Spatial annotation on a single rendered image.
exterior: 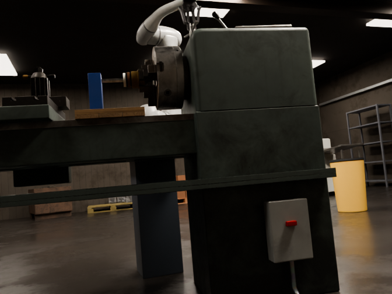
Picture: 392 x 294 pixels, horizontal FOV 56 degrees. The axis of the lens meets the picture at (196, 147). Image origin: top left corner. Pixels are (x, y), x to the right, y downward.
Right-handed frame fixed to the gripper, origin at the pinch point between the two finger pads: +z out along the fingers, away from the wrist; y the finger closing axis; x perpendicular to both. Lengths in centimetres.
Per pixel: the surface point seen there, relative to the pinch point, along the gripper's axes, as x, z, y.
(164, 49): 23.6, 19.4, 18.9
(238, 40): 34.2, 19.7, -14.4
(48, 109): 35, 48, 71
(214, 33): 34.2, 16.1, -3.6
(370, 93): -614, -92, -566
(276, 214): 41, 100, -21
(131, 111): 30, 49, 37
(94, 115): 30, 51, 53
